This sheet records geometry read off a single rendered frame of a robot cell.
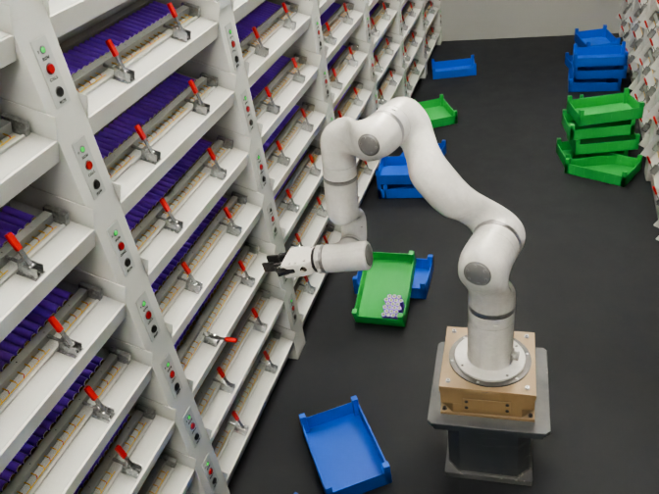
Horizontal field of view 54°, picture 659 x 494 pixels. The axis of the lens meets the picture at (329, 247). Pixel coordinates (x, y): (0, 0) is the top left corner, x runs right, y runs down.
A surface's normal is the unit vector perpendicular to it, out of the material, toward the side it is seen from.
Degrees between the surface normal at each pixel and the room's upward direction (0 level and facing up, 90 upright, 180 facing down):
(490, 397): 90
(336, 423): 0
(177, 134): 21
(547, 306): 0
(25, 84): 90
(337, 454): 0
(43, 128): 90
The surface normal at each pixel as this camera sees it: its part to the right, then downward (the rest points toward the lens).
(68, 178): -0.29, 0.58
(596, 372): -0.14, -0.81
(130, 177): 0.20, -0.74
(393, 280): -0.23, -0.55
